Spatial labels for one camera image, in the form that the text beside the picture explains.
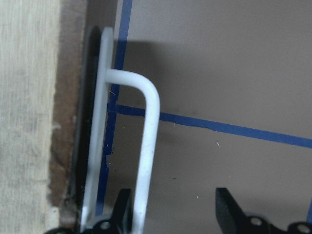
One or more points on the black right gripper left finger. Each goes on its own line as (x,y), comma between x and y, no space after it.
(120,221)

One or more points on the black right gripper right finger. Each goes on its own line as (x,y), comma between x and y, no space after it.
(232,219)

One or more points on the white drawer handle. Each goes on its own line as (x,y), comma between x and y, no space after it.
(121,147)

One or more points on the light wooden drawer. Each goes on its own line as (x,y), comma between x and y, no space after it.
(41,63)

